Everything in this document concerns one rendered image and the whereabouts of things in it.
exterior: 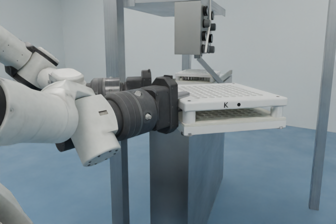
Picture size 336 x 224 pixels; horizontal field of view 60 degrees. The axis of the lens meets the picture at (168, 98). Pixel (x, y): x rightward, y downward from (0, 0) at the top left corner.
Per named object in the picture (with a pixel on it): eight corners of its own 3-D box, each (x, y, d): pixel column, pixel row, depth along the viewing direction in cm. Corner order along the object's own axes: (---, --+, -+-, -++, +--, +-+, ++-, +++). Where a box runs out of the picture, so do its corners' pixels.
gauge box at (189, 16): (200, 54, 111) (201, 0, 108) (174, 54, 115) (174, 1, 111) (211, 53, 132) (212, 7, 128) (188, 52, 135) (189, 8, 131)
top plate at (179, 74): (213, 77, 172) (213, 74, 172) (174, 76, 180) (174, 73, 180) (220, 73, 195) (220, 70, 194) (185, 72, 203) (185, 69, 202)
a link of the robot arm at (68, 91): (98, 88, 53) (50, 70, 40) (119, 132, 50) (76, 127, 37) (70, 107, 53) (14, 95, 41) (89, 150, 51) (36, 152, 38)
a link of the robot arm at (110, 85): (149, 67, 79) (104, 68, 78) (151, 70, 70) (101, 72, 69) (150, 112, 82) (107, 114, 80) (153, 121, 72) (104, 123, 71)
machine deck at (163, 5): (201, 3, 108) (201, -9, 107) (110, 7, 120) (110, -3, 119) (225, 16, 165) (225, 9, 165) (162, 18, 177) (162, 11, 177)
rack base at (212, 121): (183, 135, 60) (184, 124, 60) (157, 109, 83) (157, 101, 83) (285, 127, 66) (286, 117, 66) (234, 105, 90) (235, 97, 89)
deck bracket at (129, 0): (134, 6, 116) (134, -6, 115) (123, 6, 117) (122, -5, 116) (135, 6, 116) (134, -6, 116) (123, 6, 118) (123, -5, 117)
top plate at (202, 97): (184, 112, 59) (184, 102, 59) (157, 92, 82) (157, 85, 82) (287, 106, 65) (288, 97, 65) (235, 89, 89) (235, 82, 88)
